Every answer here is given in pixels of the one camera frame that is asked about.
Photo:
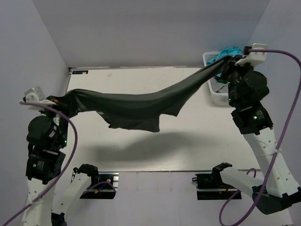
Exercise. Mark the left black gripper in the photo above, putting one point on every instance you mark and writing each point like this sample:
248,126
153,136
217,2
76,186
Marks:
52,103

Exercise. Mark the dark grey t shirt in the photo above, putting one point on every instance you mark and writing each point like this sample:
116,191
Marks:
139,111

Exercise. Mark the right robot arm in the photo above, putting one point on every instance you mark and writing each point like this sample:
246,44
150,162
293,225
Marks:
279,190

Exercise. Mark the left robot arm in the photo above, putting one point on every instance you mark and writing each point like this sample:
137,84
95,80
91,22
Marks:
47,135

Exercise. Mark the green garment in basket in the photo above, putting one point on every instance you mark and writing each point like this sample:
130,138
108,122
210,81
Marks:
222,81

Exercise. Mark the white grey garment in basket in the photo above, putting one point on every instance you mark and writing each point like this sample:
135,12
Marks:
218,87

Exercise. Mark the turquoise t shirt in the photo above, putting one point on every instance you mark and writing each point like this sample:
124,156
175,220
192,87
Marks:
229,52

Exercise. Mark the white plastic basket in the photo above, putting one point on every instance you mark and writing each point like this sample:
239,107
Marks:
218,99

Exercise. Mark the dark label sticker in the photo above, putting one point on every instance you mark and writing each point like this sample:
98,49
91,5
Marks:
80,72

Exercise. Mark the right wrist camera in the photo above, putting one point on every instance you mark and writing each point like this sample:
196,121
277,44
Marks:
254,55

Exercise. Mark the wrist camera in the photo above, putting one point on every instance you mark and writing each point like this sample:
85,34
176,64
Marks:
33,95
254,55

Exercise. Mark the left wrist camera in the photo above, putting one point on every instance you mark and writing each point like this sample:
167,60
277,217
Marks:
33,95

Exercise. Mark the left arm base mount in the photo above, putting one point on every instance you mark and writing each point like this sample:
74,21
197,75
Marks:
104,187

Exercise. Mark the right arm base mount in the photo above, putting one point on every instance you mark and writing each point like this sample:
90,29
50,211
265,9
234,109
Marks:
208,190

